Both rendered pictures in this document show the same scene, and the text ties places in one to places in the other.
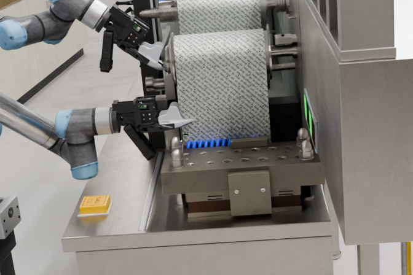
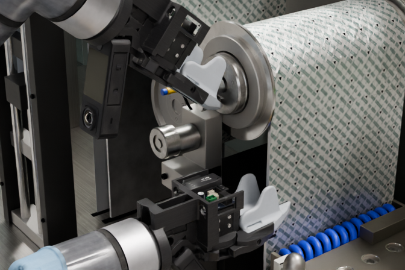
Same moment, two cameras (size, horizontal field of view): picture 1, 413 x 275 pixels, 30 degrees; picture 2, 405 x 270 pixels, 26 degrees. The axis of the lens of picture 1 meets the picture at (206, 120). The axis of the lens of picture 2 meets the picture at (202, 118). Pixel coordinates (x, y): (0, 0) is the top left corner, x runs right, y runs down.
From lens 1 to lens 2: 1.49 m
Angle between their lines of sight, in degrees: 38
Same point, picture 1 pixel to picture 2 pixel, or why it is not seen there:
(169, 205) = not seen: outside the picture
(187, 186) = not seen: outside the picture
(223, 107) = (336, 165)
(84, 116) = (100, 261)
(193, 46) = (297, 49)
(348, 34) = not seen: outside the picture
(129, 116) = (184, 231)
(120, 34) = (158, 43)
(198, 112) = (297, 186)
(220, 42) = (337, 34)
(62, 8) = not seen: outside the picture
